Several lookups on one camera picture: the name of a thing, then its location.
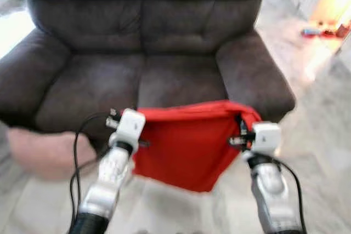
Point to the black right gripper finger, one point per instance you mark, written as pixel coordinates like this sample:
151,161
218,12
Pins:
241,124

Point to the red pillow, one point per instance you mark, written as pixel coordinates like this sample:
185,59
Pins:
186,146

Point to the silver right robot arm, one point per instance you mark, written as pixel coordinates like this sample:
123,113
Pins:
271,190

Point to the grey fabric sofa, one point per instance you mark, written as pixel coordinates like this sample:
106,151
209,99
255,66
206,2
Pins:
137,42

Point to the person bare foot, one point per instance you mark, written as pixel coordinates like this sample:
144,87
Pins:
44,154

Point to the red toy pile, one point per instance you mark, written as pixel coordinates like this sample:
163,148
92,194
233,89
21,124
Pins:
329,30

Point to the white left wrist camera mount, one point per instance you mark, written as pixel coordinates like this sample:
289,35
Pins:
130,127

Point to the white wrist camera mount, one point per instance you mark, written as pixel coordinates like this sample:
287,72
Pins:
267,138
130,127

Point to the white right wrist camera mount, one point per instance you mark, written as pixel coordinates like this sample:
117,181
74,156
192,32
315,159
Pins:
267,138

